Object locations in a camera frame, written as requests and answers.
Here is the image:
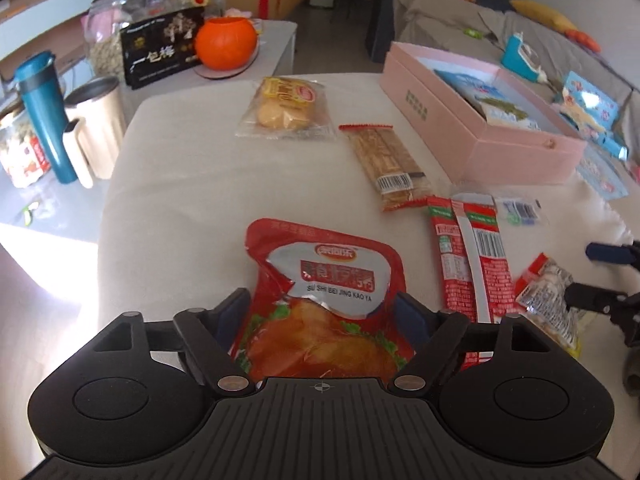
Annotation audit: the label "white mug with lid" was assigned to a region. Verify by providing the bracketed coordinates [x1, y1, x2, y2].
[62, 76, 127, 188]

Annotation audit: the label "yellow cushion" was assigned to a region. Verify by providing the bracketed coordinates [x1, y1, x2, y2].
[510, 0, 578, 34]

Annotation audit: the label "teal toy on sofa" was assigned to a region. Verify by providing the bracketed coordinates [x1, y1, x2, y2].
[501, 32, 548, 84]

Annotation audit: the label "white tv cabinet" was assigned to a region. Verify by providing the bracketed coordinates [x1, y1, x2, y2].
[1, 0, 93, 79]

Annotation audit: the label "pink plush toy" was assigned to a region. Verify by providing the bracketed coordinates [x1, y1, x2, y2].
[224, 8, 252, 18]

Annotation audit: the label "teal thermos bottle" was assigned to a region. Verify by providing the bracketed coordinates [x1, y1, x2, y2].
[14, 51, 77, 184]

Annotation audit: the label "orange pumpkin pot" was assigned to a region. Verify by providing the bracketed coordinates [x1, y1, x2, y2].
[194, 18, 258, 70]

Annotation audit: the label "blue picture book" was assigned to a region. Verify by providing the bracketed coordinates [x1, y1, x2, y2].
[553, 72, 629, 162]

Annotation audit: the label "glass jar with lid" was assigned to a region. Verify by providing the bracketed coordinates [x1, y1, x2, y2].
[82, 0, 191, 84]

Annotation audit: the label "grey covered sofa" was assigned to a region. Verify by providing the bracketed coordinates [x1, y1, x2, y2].
[393, 0, 639, 158]

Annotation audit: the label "red roast duck pouch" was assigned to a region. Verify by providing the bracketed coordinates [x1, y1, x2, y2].
[231, 218, 414, 382]

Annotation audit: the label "black tea box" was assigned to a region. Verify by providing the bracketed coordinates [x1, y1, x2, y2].
[119, 6, 204, 90]

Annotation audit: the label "pink gift box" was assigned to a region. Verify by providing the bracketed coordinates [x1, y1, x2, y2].
[380, 42, 586, 185]

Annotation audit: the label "blue white snack bag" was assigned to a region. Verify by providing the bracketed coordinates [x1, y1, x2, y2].
[435, 70, 539, 130]

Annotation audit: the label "long red snack packet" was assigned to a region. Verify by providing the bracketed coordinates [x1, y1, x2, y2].
[425, 192, 518, 371]

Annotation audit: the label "clear wafer packet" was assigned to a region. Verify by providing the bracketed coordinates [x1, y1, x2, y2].
[495, 197, 544, 226]

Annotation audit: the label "biscuit packet red ends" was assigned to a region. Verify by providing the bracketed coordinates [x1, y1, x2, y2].
[340, 124, 433, 212]

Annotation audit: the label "yellow bun packet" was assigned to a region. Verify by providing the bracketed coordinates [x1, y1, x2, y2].
[235, 76, 335, 140]

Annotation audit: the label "blue play mat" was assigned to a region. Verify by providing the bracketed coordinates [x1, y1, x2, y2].
[576, 143, 628, 202]

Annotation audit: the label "white red-edged snack packet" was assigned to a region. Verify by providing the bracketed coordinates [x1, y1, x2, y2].
[514, 252, 582, 358]

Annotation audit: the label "small plastic snack jar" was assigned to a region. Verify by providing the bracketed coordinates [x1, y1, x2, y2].
[0, 101, 51, 188]

